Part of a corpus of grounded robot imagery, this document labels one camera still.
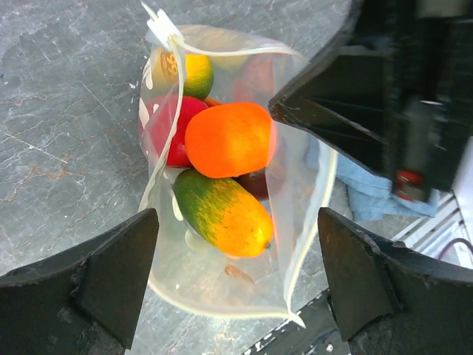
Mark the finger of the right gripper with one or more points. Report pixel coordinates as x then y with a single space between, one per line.
339 98

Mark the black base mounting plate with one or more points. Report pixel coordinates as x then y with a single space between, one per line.
319 336

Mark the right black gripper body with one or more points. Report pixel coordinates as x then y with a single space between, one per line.
426 48

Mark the green yellow mango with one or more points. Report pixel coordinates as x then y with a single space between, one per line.
224 214

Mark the blue cloth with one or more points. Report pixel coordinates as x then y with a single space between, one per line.
370 197

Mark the dark purple fruit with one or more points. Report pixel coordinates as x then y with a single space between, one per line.
254 183

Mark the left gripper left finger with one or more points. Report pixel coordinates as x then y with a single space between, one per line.
84 300

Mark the clear zip top bag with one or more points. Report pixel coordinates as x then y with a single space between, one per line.
187 271

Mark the red bell pepper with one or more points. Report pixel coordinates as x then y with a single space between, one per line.
256 81

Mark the yellow orange round fruit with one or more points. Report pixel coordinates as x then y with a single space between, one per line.
199 73

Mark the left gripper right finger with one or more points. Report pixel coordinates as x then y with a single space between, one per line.
389 299

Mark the red apple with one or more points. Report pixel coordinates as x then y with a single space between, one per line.
154 125

